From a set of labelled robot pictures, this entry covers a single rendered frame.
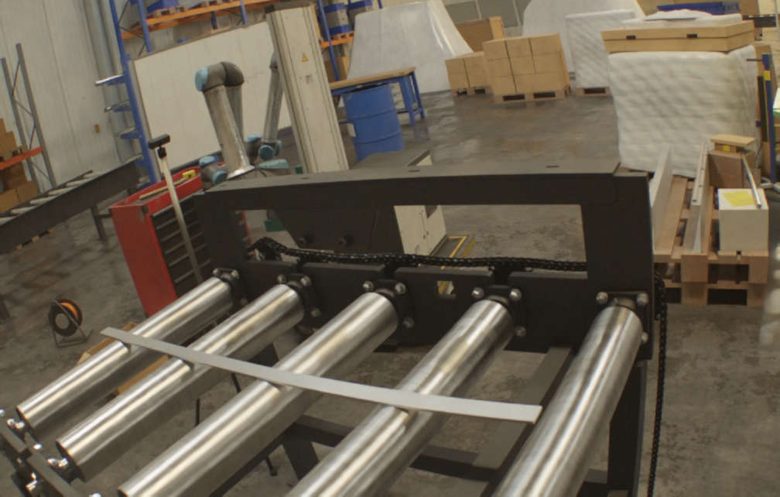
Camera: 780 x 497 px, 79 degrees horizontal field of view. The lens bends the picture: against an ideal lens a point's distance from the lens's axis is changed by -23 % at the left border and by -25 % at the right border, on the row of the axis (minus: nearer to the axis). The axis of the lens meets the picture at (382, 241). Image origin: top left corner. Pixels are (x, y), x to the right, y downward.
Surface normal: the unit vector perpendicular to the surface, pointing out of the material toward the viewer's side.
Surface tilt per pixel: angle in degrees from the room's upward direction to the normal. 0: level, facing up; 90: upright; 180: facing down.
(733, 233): 90
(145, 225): 90
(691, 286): 90
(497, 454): 0
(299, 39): 90
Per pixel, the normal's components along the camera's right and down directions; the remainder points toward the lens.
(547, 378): -0.22, -0.92
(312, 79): 0.89, -0.05
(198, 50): 0.52, 0.18
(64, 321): 0.11, 0.32
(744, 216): -0.50, 0.40
